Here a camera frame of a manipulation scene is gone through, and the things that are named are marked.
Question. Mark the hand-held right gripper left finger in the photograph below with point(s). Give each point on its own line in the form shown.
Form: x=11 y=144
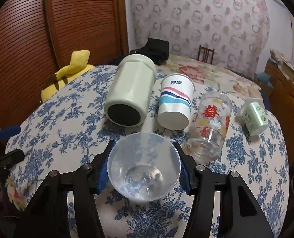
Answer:
x=103 y=177

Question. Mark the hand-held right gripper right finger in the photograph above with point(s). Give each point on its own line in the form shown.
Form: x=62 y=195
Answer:
x=185 y=178

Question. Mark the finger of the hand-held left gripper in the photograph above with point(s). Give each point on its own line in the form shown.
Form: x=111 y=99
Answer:
x=9 y=132
x=9 y=157

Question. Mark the clear plastic cup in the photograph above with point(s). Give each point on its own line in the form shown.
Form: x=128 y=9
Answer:
x=144 y=168

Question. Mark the striped white paper cup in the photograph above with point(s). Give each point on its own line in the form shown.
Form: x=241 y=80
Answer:
x=175 y=101

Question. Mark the small green yogurt cup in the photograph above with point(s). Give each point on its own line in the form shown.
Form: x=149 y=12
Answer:
x=254 y=117

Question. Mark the printed clear glass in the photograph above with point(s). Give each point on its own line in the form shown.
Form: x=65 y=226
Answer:
x=210 y=126

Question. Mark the blue floral cloth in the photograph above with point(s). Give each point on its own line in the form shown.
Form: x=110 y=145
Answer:
x=70 y=119

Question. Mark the yellow plush toy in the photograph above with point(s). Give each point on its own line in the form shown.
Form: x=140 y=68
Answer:
x=67 y=75

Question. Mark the pale green tumbler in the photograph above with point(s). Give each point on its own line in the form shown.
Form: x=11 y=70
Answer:
x=130 y=89

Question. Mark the brown slatted wardrobe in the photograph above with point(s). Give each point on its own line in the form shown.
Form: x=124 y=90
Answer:
x=50 y=42

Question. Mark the pink floral bedsheet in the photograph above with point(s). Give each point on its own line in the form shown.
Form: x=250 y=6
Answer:
x=201 y=69

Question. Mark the wooden chair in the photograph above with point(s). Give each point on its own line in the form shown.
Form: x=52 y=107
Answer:
x=206 y=54

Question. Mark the wooden cabinet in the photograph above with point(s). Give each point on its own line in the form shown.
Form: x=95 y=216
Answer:
x=283 y=96

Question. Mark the black cloth bag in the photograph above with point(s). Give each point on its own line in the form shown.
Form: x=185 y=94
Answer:
x=151 y=50

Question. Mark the pile of papers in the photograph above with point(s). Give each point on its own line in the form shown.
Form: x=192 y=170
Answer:
x=284 y=59

